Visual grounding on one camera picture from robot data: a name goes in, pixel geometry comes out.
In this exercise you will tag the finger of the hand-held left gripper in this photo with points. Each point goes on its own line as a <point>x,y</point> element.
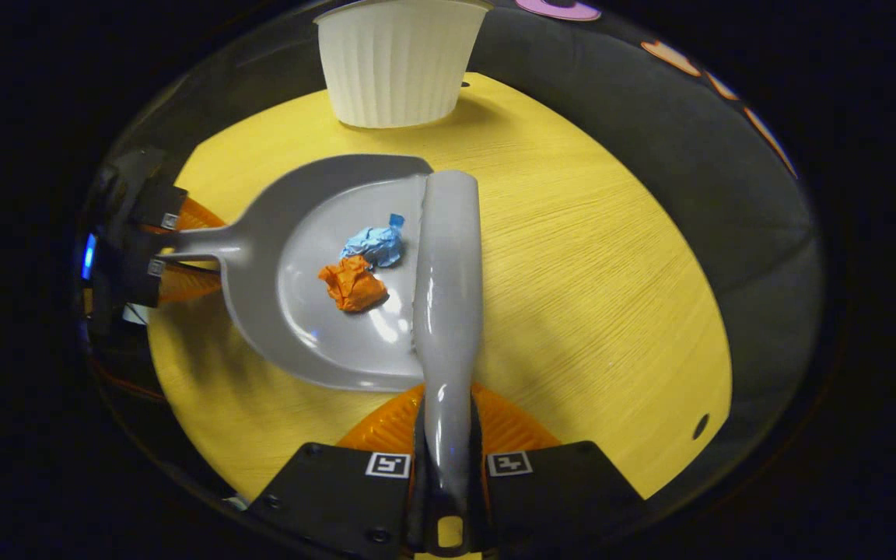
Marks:
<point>160,206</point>
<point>145,276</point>

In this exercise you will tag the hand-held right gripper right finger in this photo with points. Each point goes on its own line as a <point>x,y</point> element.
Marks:
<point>557,498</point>

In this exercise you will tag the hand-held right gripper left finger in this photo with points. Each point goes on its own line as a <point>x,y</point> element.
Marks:
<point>339,498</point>

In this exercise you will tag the grey plastic dustpan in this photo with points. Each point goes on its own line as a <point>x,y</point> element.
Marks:
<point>261,280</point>

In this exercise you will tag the orange paper trash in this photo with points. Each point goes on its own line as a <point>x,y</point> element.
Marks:
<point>353,286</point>

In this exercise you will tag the blue paper trash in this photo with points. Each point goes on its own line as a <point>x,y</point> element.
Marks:
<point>374,243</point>

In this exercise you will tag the small grey broom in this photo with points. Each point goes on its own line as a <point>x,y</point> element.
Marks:
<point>448,295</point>

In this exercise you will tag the yellow wooden desktop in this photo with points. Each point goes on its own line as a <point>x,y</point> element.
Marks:
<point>588,295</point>

